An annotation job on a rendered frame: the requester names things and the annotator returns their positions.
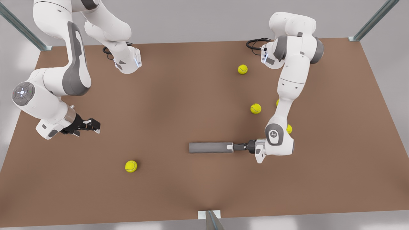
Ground silver frame post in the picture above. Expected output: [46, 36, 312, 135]
[0, 3, 52, 52]
[198, 210, 225, 230]
[348, 0, 400, 42]

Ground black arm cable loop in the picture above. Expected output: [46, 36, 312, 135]
[246, 38, 273, 56]
[103, 42, 135, 61]

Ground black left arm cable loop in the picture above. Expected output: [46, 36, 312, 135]
[246, 38, 273, 56]

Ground grey tennis tube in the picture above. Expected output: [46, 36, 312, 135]
[189, 142, 234, 154]

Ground black right arm cable loop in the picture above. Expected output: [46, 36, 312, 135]
[103, 42, 135, 61]

